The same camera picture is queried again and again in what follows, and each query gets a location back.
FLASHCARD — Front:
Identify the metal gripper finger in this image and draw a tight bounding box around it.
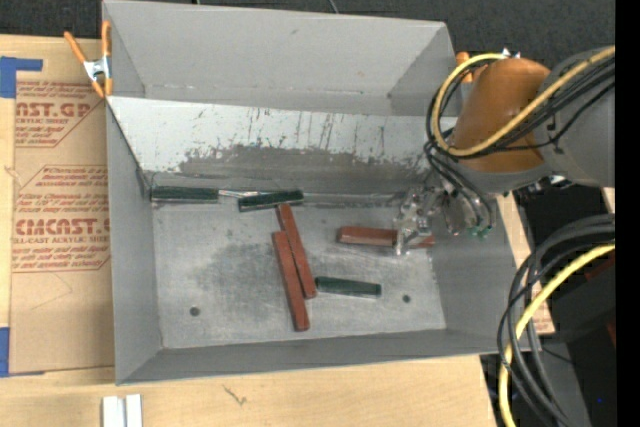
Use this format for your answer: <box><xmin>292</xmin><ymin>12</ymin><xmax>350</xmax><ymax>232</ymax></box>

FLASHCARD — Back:
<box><xmin>393</xmin><ymin>188</ymin><xmax>431</xmax><ymax>226</ymax></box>
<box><xmin>395</xmin><ymin>216</ymin><xmax>433</xmax><ymax>258</ymax></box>

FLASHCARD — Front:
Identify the red-brown flat block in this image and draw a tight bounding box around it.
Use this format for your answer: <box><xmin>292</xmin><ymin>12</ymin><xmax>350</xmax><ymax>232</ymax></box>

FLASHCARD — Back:
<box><xmin>335</xmin><ymin>226</ymin><xmax>436</xmax><ymax>250</ymax></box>
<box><xmin>275</xmin><ymin>203</ymin><xmax>318</xmax><ymax>300</ymax></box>
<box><xmin>271</xmin><ymin>230</ymin><xmax>311</xmax><ymax>333</ymax></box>

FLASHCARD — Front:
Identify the dark green flat block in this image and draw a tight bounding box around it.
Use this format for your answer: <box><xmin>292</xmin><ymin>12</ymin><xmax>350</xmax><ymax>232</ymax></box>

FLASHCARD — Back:
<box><xmin>314</xmin><ymin>276</ymin><xmax>383</xmax><ymax>299</ymax></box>
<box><xmin>149</xmin><ymin>185</ymin><xmax>220</xmax><ymax>204</ymax></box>
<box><xmin>237</xmin><ymin>189</ymin><xmax>305</xmax><ymax>213</ymax></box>

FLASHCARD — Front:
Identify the grey metal bin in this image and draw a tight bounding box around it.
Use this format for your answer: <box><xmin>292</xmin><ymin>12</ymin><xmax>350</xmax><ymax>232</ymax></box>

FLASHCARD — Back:
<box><xmin>101</xmin><ymin>0</ymin><xmax>526</xmax><ymax>386</ymax></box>

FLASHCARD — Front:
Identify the brown cardboard board red print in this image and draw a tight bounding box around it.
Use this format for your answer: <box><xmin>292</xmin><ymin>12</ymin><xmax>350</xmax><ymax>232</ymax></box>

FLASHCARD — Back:
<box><xmin>0</xmin><ymin>33</ymin><xmax>117</xmax><ymax>379</ymax></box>

